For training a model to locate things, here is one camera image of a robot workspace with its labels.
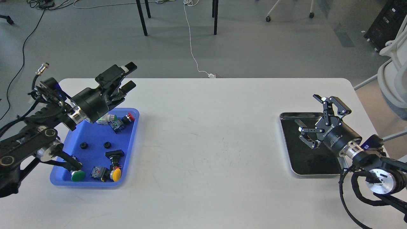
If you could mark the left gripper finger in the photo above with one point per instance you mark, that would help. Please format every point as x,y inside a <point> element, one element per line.
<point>110,80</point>
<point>118,95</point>

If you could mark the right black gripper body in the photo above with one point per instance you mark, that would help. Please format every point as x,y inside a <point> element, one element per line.
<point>337,137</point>

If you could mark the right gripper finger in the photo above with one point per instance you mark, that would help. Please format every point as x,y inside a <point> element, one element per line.
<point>304,136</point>
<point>333,111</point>

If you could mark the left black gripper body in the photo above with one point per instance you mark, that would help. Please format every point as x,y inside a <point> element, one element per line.
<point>90,104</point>

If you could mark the small black gear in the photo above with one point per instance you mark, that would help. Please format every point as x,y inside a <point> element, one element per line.
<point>83,145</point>
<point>107,145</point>

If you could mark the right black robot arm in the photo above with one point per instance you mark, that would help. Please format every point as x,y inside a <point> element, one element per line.
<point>376,177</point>

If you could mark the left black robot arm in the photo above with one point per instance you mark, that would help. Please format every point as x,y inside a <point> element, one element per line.
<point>38,142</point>

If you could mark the silver metal tray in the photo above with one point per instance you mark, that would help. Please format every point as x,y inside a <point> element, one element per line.
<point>304,161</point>

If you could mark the blue plastic tray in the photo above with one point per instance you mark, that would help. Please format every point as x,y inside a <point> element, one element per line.
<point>94,155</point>

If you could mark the white office chair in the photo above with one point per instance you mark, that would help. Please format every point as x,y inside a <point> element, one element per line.
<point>391,76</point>

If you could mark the black table leg left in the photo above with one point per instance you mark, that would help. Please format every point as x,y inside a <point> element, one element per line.
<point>141,15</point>

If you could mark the black table leg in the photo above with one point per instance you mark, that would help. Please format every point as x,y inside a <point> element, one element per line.
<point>215,15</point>
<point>141,15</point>

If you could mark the black equipment case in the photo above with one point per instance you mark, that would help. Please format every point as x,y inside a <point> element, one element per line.
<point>387,24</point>

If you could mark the white chair base wheels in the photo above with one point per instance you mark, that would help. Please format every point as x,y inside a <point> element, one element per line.
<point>282,10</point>

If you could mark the black table leg right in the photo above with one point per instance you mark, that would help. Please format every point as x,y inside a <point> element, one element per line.
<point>215,15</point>

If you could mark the green white switch part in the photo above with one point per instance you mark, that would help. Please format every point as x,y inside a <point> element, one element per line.
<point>106,119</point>

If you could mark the red push button switch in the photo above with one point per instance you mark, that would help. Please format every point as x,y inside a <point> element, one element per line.
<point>118,124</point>

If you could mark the black push button switch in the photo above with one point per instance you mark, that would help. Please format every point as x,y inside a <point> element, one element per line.
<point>114,156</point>

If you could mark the green push button switch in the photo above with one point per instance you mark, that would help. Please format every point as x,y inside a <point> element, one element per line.
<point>77,175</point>

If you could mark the yellow push button switch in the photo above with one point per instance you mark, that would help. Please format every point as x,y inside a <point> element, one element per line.
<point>103,174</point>

